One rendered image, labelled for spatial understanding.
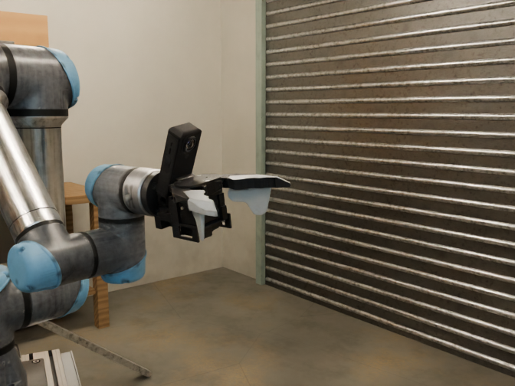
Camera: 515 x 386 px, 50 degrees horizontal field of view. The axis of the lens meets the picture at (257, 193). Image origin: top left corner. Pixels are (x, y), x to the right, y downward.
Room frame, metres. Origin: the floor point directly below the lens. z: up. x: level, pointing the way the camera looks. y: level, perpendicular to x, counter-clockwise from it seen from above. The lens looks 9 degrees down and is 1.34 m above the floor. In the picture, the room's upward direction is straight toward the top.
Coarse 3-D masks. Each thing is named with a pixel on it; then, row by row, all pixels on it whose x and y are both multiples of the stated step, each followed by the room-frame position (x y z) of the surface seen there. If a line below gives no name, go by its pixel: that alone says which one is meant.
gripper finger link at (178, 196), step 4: (172, 188) 0.76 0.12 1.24; (176, 188) 0.75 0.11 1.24; (180, 188) 0.75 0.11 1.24; (184, 188) 0.75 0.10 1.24; (188, 188) 0.75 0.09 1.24; (192, 188) 0.75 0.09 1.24; (196, 188) 0.76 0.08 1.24; (200, 188) 0.77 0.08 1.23; (172, 192) 0.73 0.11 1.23; (176, 192) 0.73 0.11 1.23; (180, 192) 0.73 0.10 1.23; (172, 196) 0.74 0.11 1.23; (176, 196) 0.72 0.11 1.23; (180, 196) 0.71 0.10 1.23; (184, 196) 0.71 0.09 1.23; (176, 200) 0.72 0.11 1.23; (180, 200) 0.71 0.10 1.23; (184, 200) 0.70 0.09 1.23
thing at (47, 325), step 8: (48, 328) 2.32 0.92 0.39; (56, 328) 2.34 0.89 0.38; (64, 336) 2.36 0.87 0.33; (72, 336) 2.38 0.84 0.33; (80, 336) 2.45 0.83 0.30; (80, 344) 2.40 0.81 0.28; (88, 344) 2.43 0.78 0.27; (96, 344) 2.49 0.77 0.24; (104, 352) 2.48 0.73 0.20; (112, 352) 2.52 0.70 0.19; (112, 360) 2.50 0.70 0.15; (120, 360) 2.53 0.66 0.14; (128, 360) 2.58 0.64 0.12; (136, 368) 2.58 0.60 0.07; (144, 368) 2.61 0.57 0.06
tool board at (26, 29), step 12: (0, 12) 3.54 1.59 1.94; (12, 12) 3.59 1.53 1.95; (0, 24) 3.54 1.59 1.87; (12, 24) 3.59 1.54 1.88; (24, 24) 3.63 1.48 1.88; (36, 24) 3.68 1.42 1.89; (0, 36) 3.54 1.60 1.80; (12, 36) 3.58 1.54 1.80; (24, 36) 3.63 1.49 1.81; (36, 36) 3.68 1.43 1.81
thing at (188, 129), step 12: (168, 132) 0.76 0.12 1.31; (180, 132) 0.76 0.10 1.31; (192, 132) 0.77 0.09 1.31; (168, 144) 0.77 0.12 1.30; (180, 144) 0.76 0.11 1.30; (192, 144) 0.77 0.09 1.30; (168, 156) 0.77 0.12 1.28; (180, 156) 0.77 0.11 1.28; (192, 156) 0.79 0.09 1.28; (168, 168) 0.78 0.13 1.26; (180, 168) 0.78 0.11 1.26; (192, 168) 0.81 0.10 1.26; (168, 180) 0.78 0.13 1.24; (168, 192) 0.79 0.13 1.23
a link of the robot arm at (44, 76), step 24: (24, 48) 1.03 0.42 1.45; (48, 48) 1.07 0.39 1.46; (24, 72) 1.00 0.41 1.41; (48, 72) 1.04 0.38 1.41; (72, 72) 1.08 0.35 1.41; (24, 96) 1.01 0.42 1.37; (48, 96) 1.04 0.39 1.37; (72, 96) 1.09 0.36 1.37; (24, 120) 1.03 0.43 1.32; (48, 120) 1.04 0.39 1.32; (24, 144) 1.04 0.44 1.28; (48, 144) 1.05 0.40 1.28; (48, 168) 1.05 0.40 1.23; (48, 192) 1.05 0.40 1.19; (72, 288) 1.06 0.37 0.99; (48, 312) 1.02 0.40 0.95
